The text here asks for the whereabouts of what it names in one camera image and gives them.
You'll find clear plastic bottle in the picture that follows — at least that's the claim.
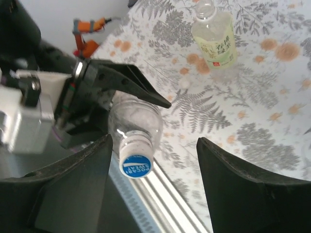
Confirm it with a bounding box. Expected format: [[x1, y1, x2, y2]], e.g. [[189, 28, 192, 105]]
[[107, 93, 164, 156]]

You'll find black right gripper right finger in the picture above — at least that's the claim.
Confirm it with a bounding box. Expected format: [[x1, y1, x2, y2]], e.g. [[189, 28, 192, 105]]
[[196, 137, 311, 233]]

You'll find pale yellow label tea bottle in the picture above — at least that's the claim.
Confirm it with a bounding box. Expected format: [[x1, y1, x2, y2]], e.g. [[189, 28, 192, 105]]
[[191, 0, 238, 71]]

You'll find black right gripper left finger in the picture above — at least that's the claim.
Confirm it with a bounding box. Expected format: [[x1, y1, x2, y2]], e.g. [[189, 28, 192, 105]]
[[0, 134, 114, 233]]

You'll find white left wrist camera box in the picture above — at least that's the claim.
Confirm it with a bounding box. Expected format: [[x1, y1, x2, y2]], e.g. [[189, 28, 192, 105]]
[[0, 69, 71, 155]]

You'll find blue top white bottle cap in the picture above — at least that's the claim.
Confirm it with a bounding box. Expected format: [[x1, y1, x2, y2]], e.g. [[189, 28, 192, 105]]
[[118, 135, 155, 180]]

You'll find white slotted cable duct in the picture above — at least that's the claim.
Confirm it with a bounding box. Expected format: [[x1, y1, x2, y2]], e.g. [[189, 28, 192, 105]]
[[108, 167, 161, 233]]

